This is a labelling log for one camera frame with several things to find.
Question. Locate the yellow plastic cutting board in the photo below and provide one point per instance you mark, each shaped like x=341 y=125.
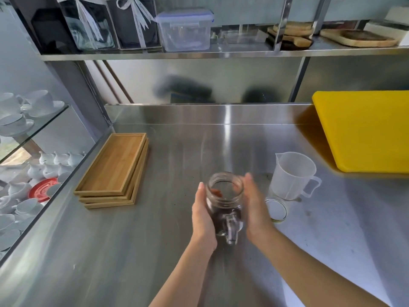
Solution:
x=367 y=131

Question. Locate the wooden serving board dark inlay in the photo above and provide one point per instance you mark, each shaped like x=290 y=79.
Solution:
x=361 y=38

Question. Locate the person's right forearm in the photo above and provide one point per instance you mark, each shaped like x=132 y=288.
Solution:
x=306 y=278

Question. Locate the stainless steel shelf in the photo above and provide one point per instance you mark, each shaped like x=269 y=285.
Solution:
x=204 y=55

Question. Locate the clear container with blue lid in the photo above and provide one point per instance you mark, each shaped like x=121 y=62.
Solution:
x=185 y=30

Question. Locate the white saucer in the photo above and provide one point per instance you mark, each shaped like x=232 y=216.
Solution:
x=48 y=111

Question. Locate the red saucer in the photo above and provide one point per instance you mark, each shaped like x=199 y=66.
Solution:
x=41 y=190

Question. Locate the clear plastic measuring jug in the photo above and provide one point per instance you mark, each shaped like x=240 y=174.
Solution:
x=292 y=175

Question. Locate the person's left forearm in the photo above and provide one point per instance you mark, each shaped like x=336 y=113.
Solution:
x=183 y=278

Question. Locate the glass shelf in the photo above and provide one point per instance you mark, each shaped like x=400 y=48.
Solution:
x=28 y=134

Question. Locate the pile of white cups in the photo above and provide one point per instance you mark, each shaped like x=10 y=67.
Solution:
x=22 y=204

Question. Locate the wooden tray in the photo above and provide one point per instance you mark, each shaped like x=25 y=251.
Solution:
x=111 y=163
x=135 y=188
x=138 y=196

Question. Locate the round jar lid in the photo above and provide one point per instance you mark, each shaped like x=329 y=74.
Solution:
x=276 y=210

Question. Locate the clear gift box white ribbon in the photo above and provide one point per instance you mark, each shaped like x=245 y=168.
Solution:
x=86 y=22
x=132 y=22

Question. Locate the person's right hand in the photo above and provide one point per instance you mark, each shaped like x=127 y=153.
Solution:
x=257 y=217

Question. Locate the stack of wooden boards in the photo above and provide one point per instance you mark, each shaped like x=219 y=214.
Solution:
x=295 y=35

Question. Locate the person's right fingers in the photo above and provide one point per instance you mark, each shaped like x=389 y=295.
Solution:
x=250 y=186

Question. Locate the person's left hand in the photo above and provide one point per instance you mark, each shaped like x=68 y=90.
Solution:
x=201 y=220

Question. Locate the person's left fingers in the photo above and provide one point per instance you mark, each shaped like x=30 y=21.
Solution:
x=201 y=192

